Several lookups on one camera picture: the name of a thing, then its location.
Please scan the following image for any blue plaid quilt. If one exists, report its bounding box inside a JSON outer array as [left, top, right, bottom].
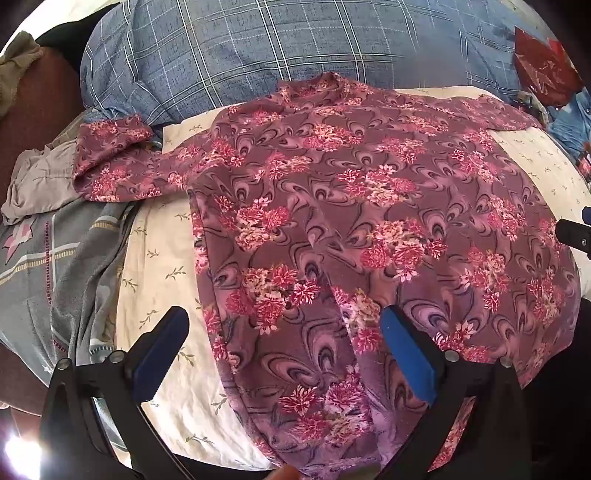
[[79, 0, 555, 139]]

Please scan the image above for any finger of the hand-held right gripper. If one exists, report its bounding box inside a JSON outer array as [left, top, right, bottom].
[[555, 207, 591, 254]]

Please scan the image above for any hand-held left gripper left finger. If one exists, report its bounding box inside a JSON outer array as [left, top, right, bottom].
[[39, 306, 191, 480]]

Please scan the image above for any cream leaf print bedsheet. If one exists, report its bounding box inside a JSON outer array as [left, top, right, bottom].
[[113, 85, 591, 472]]

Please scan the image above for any purple floral shirt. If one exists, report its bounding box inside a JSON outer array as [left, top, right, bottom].
[[73, 71, 583, 480]]

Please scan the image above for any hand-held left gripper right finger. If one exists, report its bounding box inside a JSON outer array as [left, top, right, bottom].
[[379, 305, 534, 480]]

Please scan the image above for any brown furniture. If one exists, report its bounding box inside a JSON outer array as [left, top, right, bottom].
[[0, 46, 88, 185]]

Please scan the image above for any plain grey cloth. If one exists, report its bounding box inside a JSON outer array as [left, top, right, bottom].
[[0, 138, 81, 227]]

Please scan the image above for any olive green cloth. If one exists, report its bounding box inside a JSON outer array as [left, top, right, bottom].
[[0, 32, 44, 118]]

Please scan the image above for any red plastic bag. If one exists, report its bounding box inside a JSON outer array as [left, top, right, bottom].
[[512, 25, 585, 109]]

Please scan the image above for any grey patterned blanket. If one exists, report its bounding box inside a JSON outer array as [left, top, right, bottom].
[[0, 111, 139, 384]]

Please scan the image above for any blue denim cloth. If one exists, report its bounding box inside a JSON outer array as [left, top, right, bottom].
[[547, 88, 591, 158]]

